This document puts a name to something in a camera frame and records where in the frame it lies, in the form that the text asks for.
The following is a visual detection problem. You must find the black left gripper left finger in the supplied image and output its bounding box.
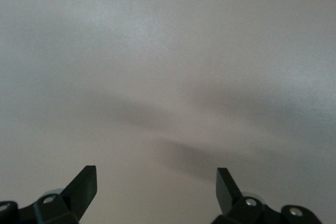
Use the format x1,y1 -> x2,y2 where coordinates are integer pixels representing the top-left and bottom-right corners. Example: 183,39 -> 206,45
33,165 -> 98,224

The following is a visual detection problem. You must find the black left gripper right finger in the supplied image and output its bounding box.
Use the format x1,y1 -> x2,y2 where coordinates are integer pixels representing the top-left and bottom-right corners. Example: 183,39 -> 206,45
212,167 -> 265,224

